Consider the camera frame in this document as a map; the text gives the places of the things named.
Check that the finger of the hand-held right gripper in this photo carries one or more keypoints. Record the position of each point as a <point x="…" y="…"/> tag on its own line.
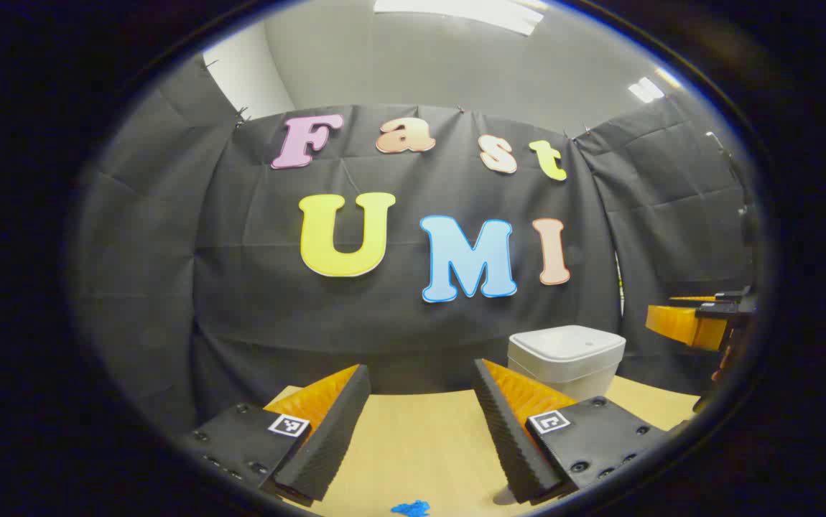
<point x="693" y="298"/>
<point x="679" y="324"/>

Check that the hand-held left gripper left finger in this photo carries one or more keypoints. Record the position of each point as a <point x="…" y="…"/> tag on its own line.
<point x="327" y="445"/>

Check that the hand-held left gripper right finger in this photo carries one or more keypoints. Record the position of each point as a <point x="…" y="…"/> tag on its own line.
<point x="510" y="438"/>

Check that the white desktop garbage bin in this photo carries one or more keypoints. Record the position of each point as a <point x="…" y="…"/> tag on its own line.
<point x="564" y="352"/>

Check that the blue paper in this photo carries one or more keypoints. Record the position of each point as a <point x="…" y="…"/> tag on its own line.
<point x="411" y="509"/>

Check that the wooden desktop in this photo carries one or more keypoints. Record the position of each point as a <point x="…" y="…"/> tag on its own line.
<point x="420" y="445"/>

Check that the black backdrop cloth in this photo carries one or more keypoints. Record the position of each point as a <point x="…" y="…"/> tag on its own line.
<point x="240" y="287"/>

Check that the small ceiling light panel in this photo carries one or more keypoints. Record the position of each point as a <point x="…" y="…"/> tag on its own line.
<point x="646" y="89"/>

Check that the long ceiling light panel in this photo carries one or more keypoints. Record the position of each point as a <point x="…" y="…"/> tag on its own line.
<point x="456" y="13"/>

